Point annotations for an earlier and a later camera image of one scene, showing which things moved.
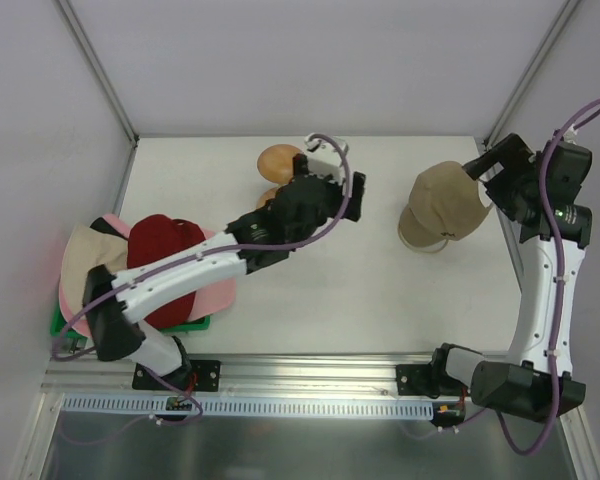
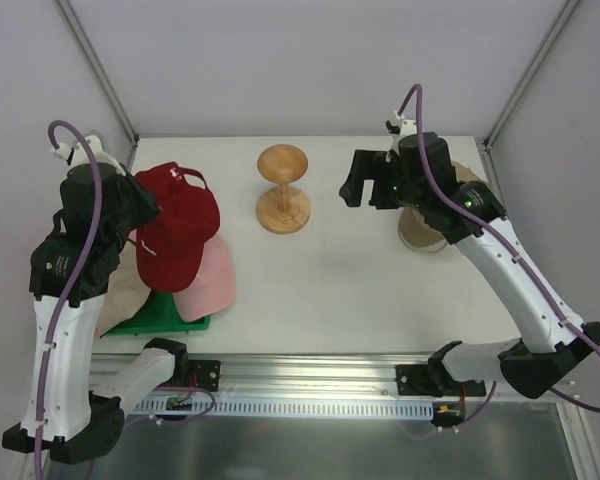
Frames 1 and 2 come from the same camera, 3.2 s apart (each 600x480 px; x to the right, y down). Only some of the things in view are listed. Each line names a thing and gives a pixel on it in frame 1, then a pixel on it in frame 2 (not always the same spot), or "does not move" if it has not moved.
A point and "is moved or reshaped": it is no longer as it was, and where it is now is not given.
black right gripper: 503,163 -> 377,180
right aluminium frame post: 530,72 does not move
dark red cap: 155,235 is moved or reshaped
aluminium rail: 244,373 does not move
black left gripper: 353,196 -> 141,201
